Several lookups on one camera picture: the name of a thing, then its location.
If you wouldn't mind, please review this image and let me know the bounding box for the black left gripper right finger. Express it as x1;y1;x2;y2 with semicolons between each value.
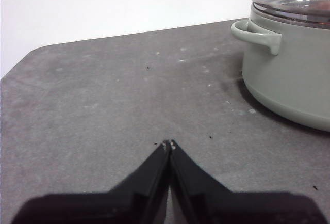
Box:
169;138;326;224

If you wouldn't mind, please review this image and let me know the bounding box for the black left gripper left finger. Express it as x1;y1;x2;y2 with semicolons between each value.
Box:
11;139;173;224

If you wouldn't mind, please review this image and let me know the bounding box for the glass lid with green knob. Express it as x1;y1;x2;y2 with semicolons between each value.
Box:
251;0;330;26

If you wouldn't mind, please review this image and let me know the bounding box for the pale green electric cooking pot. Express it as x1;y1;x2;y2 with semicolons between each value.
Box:
230;9;330;132

